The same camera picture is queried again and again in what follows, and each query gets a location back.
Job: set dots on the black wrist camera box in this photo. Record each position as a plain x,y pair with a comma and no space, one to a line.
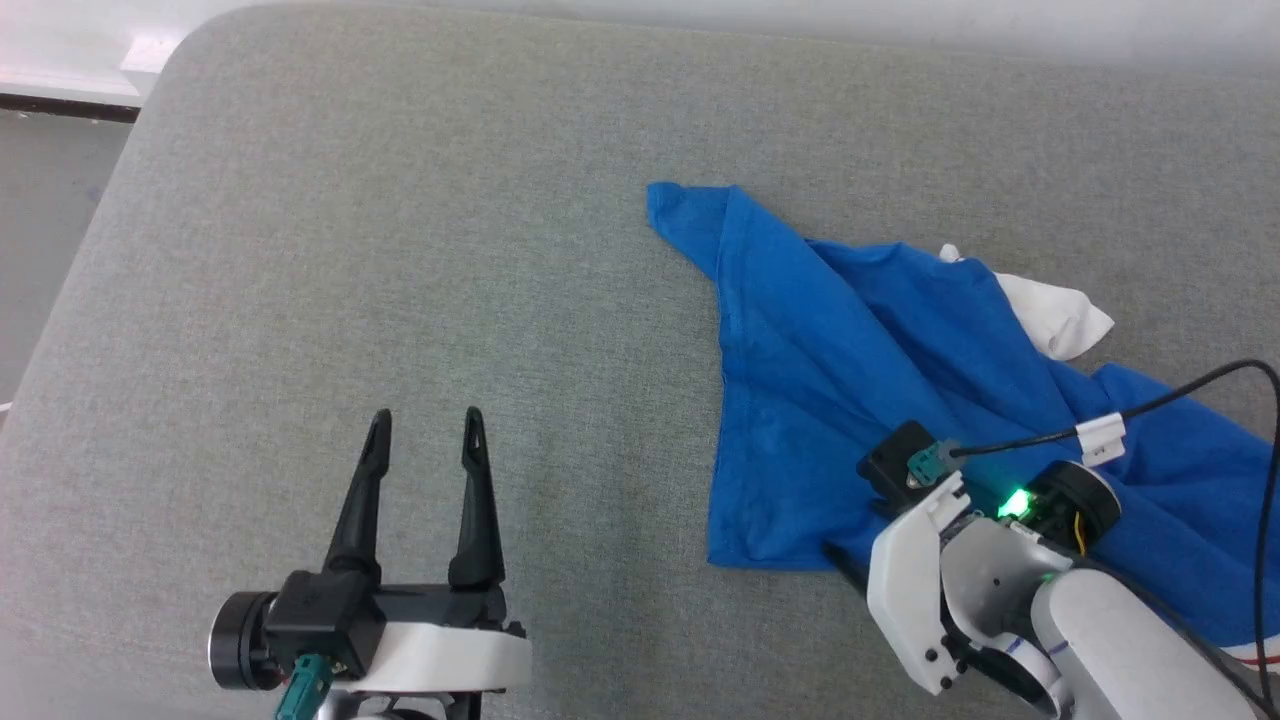
320,615
890,465

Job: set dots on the blue shirt with white sleeves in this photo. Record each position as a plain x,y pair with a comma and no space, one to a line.
830,400

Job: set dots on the dark skirting board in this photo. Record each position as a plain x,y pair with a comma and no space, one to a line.
60,106

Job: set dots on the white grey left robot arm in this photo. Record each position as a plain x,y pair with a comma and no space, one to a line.
400,712

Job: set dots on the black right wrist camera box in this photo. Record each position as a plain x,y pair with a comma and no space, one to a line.
890,465

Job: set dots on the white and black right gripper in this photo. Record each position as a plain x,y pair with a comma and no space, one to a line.
905,580

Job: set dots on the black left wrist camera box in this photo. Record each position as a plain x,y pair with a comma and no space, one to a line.
320,615

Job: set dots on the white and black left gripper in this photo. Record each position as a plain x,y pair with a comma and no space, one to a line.
450,655

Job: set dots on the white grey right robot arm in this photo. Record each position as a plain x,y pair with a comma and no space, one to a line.
1120,650

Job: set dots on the grey fabric sofa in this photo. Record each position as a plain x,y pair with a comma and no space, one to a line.
400,250

